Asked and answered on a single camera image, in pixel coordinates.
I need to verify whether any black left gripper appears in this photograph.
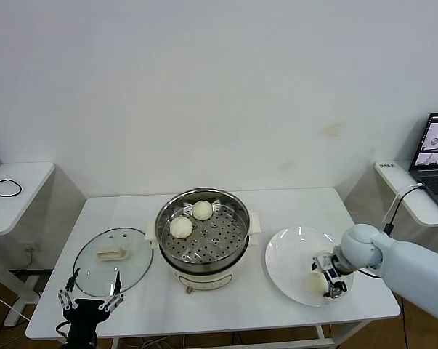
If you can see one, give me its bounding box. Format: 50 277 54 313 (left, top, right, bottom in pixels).
57 267 126 349

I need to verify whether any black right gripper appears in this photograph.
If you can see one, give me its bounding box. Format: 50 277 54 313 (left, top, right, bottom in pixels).
323 252 349 300

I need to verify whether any glass lid with cream handle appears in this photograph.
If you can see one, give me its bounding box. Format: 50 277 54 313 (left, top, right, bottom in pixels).
72 227 155 300

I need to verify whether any perforated stainless steamer basket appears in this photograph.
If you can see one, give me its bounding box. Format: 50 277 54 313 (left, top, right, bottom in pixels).
155 187 251 273

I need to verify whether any round white plate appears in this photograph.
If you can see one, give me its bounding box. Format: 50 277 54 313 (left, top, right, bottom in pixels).
264 226 355 308

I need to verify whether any cream electric cooker pot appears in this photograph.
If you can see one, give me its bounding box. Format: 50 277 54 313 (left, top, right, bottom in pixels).
145 212 262 295

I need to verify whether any white side table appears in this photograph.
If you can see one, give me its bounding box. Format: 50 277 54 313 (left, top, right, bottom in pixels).
373 159 438 262
0 161 56 326

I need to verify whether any grey open laptop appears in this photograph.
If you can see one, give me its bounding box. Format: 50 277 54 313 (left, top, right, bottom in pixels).
409 113 438 218

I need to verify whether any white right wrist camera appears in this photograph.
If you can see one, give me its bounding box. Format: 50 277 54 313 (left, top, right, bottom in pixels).
311 255 331 273

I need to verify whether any black cable with adapter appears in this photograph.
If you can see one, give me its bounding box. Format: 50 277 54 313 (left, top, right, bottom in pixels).
384 185 423 349

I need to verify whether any thin white floor cable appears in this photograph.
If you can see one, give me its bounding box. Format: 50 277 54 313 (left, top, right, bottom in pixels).
0 289 31 323

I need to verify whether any white flat cable strip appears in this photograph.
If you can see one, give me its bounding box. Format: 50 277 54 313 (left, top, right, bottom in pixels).
381 183 424 223

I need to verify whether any black looped cable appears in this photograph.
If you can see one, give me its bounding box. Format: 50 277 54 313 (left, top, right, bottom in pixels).
0 178 23 199

